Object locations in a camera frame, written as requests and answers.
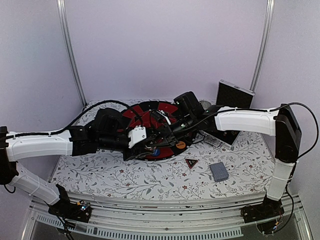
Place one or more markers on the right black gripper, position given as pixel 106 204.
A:
pixel 168 135

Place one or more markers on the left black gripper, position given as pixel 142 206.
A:
pixel 136 151

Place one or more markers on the orange big blind button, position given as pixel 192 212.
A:
pixel 181 145

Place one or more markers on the blue small blind button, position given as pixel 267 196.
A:
pixel 156 152

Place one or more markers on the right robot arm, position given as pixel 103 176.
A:
pixel 279 122

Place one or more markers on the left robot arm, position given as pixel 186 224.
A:
pixel 106 131

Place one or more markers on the round red black poker mat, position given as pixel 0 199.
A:
pixel 139 114

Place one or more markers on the black triangular all-in marker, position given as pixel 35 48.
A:
pixel 191 162

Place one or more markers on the grey striped ceramic mug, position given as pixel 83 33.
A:
pixel 205 103

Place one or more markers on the aluminium poker chip case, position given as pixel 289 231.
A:
pixel 229 95

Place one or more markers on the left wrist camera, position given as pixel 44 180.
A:
pixel 136 135

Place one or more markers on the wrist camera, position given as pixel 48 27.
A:
pixel 160 116
pixel 136 135

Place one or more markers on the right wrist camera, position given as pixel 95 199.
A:
pixel 160 116

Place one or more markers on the aluminium front rail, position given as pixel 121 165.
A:
pixel 200 219

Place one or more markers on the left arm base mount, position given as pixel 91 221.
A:
pixel 64 208

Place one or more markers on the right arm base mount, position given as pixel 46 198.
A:
pixel 265 210

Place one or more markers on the right aluminium frame post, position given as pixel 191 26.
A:
pixel 267 23

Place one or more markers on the aluminium frame post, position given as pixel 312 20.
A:
pixel 62 13
pixel 267 23

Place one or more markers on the left aluminium frame post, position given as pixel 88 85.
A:
pixel 62 13

